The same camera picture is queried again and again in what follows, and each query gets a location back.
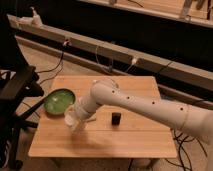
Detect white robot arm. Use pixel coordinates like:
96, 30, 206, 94
71, 80, 213, 171

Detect black eraser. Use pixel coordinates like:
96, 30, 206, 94
111, 112, 121, 126

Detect green round plate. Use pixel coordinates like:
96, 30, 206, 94
44, 88, 76, 116

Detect wooden table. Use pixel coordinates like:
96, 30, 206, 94
27, 75, 178, 160

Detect white tube package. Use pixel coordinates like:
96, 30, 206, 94
93, 79, 119, 88

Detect black office chair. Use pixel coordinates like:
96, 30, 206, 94
0, 13, 44, 171

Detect long grey beam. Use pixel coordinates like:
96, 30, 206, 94
9, 15, 213, 81

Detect white spray bottle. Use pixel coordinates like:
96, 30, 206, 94
18, 6, 44, 28

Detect white hanging cable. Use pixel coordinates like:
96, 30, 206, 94
94, 42, 139, 75

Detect black floor cables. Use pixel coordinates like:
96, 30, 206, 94
169, 129, 209, 171

